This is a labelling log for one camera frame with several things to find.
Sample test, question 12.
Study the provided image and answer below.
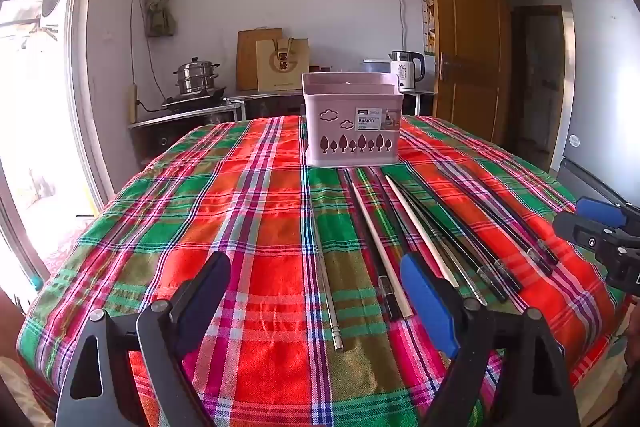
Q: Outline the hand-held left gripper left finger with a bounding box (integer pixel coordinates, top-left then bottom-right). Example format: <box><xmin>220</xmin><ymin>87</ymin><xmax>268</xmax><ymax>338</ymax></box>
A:
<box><xmin>55</xmin><ymin>252</ymin><xmax>232</xmax><ymax>427</ymax></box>

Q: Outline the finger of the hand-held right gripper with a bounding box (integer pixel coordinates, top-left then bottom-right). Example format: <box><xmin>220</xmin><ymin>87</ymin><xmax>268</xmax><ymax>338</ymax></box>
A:
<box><xmin>554</xmin><ymin>212</ymin><xmax>621</xmax><ymax>258</ymax></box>
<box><xmin>575</xmin><ymin>198</ymin><xmax>640</xmax><ymax>228</ymax></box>

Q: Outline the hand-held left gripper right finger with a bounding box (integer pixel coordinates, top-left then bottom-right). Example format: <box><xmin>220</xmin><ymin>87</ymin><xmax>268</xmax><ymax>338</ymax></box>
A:
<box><xmin>400</xmin><ymin>253</ymin><xmax>581</xmax><ymax>427</ymax></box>

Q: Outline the silver metal chopstick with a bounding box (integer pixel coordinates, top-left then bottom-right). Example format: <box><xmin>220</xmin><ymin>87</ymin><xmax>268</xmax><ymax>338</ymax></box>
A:
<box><xmin>420</xmin><ymin>222</ymin><xmax>488</xmax><ymax>308</ymax></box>
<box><xmin>309</xmin><ymin>202</ymin><xmax>345</xmax><ymax>352</ymax></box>

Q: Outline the black chopstick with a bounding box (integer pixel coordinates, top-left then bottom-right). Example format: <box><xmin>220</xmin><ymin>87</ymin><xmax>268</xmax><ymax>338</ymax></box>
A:
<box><xmin>407</xmin><ymin>166</ymin><xmax>522</xmax><ymax>294</ymax></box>
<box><xmin>342</xmin><ymin>168</ymin><xmax>401</xmax><ymax>320</ymax></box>
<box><xmin>437</xmin><ymin>164</ymin><xmax>552</xmax><ymax>276</ymax></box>
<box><xmin>370</xmin><ymin>168</ymin><xmax>408</xmax><ymax>255</ymax></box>
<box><xmin>395</xmin><ymin>179</ymin><xmax>508</xmax><ymax>304</ymax></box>
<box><xmin>462</xmin><ymin>169</ymin><xmax>560</xmax><ymax>264</ymax></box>

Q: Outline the cream chopstick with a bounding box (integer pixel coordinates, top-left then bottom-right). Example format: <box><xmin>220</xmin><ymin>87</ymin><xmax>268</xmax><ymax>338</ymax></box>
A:
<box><xmin>384</xmin><ymin>174</ymin><xmax>460</xmax><ymax>289</ymax></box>
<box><xmin>348</xmin><ymin>181</ymin><xmax>416</xmax><ymax>320</ymax></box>

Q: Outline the pink plastic utensil basket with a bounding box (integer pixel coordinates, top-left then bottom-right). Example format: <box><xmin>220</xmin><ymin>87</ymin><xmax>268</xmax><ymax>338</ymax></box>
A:
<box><xmin>301</xmin><ymin>72</ymin><xmax>402</xmax><ymax>168</ymax></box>

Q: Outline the plaid tablecloth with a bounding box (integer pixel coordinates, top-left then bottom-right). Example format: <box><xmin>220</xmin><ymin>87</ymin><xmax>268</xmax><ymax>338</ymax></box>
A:
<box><xmin>15</xmin><ymin>114</ymin><xmax>636</xmax><ymax>427</ymax></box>

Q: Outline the grey refrigerator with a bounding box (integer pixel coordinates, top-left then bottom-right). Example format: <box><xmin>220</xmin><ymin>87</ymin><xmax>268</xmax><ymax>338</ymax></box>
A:
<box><xmin>549</xmin><ymin>0</ymin><xmax>640</xmax><ymax>210</ymax></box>

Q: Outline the small metal side table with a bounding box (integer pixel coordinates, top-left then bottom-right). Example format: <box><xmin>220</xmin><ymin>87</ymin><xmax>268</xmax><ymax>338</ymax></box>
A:
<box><xmin>126</xmin><ymin>98</ymin><xmax>247</xmax><ymax>168</ymax></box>

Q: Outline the black cooktop stove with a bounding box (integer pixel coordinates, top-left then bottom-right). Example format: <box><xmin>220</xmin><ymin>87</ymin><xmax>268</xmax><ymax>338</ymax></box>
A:
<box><xmin>161</xmin><ymin>88</ymin><xmax>227</xmax><ymax>114</ymax></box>

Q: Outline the wooden door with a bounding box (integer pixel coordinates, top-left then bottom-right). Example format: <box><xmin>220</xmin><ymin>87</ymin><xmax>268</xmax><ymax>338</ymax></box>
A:
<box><xmin>423</xmin><ymin>0</ymin><xmax>507</xmax><ymax>144</ymax></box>

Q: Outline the stainless steel steamer pot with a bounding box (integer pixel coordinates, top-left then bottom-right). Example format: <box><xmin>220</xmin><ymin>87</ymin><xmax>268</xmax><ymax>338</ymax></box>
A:
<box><xmin>173</xmin><ymin>58</ymin><xmax>221</xmax><ymax>96</ymax></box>

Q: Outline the white electric kettle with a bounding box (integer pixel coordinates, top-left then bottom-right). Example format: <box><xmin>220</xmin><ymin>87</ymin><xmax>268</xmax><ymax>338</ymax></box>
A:
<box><xmin>389</xmin><ymin>50</ymin><xmax>426</xmax><ymax>90</ymax></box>

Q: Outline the clear plastic storage container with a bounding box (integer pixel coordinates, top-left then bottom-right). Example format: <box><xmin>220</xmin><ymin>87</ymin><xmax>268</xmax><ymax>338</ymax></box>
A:
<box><xmin>362</xmin><ymin>58</ymin><xmax>397</xmax><ymax>76</ymax></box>

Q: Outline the wooden cutting board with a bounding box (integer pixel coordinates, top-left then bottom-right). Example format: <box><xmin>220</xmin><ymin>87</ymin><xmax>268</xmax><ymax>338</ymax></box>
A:
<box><xmin>235</xmin><ymin>29</ymin><xmax>284</xmax><ymax>92</ymax></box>

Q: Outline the tan paper gift bag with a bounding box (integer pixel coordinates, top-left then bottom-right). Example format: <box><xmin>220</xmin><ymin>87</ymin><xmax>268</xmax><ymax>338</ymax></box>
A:
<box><xmin>255</xmin><ymin>38</ymin><xmax>310</xmax><ymax>92</ymax></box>

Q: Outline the hanging olive cloth bag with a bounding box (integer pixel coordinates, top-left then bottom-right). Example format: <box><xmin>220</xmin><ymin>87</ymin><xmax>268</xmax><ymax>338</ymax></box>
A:
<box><xmin>144</xmin><ymin>0</ymin><xmax>177</xmax><ymax>38</ymax></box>

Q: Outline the wall poster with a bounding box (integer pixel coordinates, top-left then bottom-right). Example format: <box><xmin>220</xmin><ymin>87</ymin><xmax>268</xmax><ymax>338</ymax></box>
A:
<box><xmin>418</xmin><ymin>0</ymin><xmax>437</xmax><ymax>56</ymax></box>

